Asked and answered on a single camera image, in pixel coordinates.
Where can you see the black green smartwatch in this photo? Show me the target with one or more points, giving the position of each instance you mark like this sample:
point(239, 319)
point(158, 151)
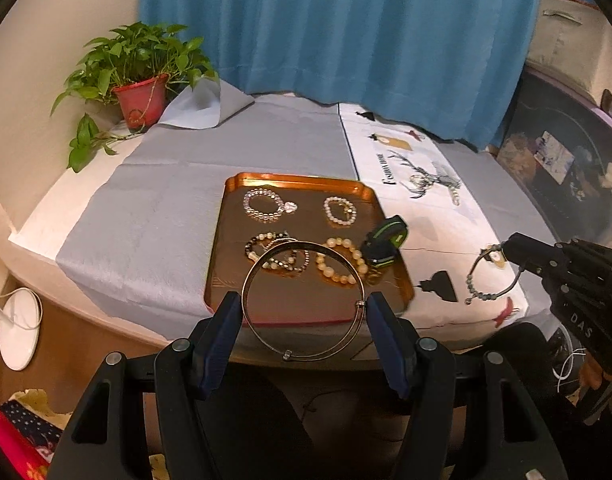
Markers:
point(381, 245)

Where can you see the blue curtain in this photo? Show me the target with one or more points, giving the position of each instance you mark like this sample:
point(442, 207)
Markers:
point(449, 67)

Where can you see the green potted plant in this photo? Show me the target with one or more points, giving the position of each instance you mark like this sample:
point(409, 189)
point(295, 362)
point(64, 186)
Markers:
point(139, 68)

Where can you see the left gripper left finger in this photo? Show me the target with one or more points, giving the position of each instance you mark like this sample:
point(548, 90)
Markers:
point(186, 372)

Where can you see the person right hand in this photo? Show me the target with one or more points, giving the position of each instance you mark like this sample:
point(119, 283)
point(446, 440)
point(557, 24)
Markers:
point(597, 399)

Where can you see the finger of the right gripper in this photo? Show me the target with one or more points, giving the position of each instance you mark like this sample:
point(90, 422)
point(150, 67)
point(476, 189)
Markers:
point(535, 256)

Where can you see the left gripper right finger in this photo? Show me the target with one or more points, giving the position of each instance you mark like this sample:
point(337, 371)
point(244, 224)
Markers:
point(423, 373)

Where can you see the grey printed tablecloth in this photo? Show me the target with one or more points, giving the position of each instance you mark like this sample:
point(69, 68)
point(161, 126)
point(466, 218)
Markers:
point(164, 238)

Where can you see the dark plastic storage box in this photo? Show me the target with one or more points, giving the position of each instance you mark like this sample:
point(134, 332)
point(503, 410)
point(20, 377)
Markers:
point(558, 147)

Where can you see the silver bangle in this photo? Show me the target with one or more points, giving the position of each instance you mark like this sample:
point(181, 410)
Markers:
point(303, 302)

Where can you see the beige fabric storage bag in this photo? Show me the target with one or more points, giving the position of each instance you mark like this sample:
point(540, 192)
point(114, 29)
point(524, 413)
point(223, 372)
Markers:
point(572, 43)

